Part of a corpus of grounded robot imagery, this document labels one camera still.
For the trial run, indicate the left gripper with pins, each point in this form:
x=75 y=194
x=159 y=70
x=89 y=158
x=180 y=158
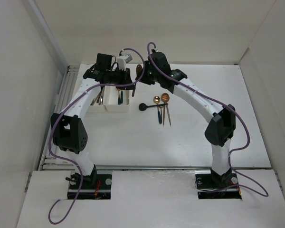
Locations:
x=125 y=74

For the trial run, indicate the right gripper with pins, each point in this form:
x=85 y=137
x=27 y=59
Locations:
x=144 y=80

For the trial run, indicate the gold spoon teal handle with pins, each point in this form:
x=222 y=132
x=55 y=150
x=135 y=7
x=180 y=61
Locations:
x=120 y=99
x=156 y=100

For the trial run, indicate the silver fork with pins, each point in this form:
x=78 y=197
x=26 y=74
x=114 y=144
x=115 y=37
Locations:
x=96 y=99

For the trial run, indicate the gold fork teal handle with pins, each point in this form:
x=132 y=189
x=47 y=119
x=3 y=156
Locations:
x=101 y=97

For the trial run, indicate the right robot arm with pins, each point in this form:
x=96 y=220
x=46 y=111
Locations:
x=221 y=121

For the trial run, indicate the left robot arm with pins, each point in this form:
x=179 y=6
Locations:
x=68 y=132

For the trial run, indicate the right white container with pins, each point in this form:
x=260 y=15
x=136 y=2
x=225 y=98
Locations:
x=111 y=101

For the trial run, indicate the white container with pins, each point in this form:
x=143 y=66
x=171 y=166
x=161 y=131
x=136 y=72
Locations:
x=96 y=108
x=111 y=101

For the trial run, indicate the black round ladle spoon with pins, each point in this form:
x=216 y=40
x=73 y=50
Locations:
x=143 y=106

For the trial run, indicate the left white container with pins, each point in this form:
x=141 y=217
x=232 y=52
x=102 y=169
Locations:
x=96 y=108

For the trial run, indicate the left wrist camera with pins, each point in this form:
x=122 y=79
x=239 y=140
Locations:
x=123 y=60

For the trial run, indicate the aluminium rail frame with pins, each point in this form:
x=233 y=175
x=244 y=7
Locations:
x=62 y=95

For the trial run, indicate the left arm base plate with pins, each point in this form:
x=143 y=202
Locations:
x=100 y=190

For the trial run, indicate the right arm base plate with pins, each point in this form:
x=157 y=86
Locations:
x=208 y=189

